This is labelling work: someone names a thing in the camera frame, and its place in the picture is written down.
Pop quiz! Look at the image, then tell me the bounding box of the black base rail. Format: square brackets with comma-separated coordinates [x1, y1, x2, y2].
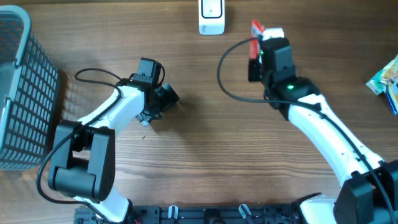
[73, 203, 352, 224]

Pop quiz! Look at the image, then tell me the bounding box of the black camera cable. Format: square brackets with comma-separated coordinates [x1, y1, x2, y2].
[216, 37, 396, 224]
[35, 67, 165, 223]

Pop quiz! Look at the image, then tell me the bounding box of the black right camera cable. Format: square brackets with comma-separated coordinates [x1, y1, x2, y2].
[216, 37, 396, 224]

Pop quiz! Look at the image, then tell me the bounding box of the yellow cracker bag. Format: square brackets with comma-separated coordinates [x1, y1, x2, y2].
[380, 57, 397, 115]

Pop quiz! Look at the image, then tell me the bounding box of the teal tissue pack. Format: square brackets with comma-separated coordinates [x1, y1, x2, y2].
[366, 70, 384, 95]

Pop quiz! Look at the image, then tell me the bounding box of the white barcode scanner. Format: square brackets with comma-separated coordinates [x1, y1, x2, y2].
[198, 0, 225, 35]

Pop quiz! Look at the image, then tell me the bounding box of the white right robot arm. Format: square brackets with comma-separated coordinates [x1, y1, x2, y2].
[248, 37, 397, 223]

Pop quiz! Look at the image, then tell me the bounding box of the grey plastic basket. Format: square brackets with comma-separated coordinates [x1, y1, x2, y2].
[1, 5, 60, 170]

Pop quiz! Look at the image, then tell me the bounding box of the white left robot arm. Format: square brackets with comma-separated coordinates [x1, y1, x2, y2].
[44, 58, 179, 223]

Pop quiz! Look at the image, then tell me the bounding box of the black left camera cable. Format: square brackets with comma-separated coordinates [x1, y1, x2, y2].
[35, 67, 165, 223]

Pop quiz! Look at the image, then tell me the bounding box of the red snack bag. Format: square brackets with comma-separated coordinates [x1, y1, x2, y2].
[249, 20, 266, 59]

